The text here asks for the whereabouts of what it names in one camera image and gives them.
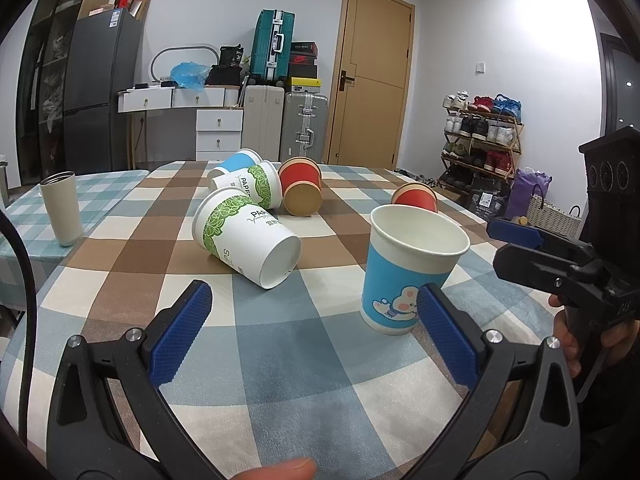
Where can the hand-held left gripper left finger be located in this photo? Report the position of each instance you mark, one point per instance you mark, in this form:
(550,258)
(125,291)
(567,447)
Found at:
(184,332)

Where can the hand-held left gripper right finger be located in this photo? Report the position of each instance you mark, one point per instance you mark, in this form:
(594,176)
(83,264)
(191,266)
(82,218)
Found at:
(445,335)

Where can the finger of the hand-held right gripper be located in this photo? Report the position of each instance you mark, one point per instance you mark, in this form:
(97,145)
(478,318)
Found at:
(530,267)
(515,231)

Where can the green leaf paper cup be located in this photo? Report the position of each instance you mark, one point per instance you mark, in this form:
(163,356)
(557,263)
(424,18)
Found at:
(240,230)
(257,185)

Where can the blue cartoon paper cup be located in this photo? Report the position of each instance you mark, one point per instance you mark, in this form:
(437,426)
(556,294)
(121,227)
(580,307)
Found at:
(400,280)

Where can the red paper cup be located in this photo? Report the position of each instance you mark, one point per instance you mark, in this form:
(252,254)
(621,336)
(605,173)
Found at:
(415,196)
(300,180)

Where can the plain blue paper cup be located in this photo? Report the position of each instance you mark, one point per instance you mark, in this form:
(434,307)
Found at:
(235,161)

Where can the person's right hand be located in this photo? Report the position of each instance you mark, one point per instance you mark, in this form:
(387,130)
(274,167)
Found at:
(567,340)

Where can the person's left hand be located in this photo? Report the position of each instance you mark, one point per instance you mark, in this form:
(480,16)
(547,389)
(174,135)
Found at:
(275,470)

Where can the black plastic package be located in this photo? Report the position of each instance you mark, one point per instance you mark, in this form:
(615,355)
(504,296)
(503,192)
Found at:
(487,202)

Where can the woven basket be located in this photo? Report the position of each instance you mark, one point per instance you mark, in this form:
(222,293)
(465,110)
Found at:
(552,215)

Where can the purple bag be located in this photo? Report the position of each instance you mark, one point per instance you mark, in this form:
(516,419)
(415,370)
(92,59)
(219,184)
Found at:
(525,190)

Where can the wooden shoe rack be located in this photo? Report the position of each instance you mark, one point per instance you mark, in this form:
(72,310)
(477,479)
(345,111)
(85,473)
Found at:
(515,160)

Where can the rows of shoes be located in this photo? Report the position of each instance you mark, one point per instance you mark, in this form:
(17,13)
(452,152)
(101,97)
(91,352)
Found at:
(480,130)

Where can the dark door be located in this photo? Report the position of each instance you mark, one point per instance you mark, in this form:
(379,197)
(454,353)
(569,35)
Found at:
(617,85)

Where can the checkered tablecloth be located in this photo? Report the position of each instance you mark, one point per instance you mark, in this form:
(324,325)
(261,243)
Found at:
(325,385)

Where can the white steel tumbler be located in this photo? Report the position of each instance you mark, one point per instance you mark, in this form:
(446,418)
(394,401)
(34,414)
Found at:
(61,210)

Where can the white drawer unit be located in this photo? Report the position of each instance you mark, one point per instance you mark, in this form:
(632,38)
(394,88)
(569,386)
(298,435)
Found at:
(219,132)

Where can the wooden door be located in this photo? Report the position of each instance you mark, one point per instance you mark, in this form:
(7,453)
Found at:
(372,70)

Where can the beige suitcase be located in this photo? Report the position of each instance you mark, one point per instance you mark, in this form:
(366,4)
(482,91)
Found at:
(262,122)

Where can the white dressing table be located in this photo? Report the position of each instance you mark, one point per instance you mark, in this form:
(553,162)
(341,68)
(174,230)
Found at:
(150,101)

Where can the silver suitcase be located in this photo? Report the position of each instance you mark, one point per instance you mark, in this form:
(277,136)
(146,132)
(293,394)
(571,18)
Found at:
(305,125)

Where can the blue plastic bag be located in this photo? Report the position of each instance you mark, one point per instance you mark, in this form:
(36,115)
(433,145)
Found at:
(189,75)

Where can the grey refrigerator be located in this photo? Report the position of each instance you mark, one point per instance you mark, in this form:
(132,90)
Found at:
(100,85)

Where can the black bag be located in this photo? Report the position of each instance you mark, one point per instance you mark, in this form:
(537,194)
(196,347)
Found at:
(225,74)

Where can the stack of shoe boxes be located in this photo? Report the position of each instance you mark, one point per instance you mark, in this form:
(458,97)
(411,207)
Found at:
(303,67)

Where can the oval mirror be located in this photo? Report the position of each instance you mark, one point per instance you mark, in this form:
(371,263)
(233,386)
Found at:
(160,57)

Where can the teal suitcase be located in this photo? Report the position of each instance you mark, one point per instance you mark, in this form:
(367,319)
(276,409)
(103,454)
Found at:
(270,45)

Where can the black glass cabinet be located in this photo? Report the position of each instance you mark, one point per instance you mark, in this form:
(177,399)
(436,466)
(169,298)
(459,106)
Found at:
(47,60)

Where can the cardboard box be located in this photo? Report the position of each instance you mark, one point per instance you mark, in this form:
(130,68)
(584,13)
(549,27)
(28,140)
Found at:
(142,2)

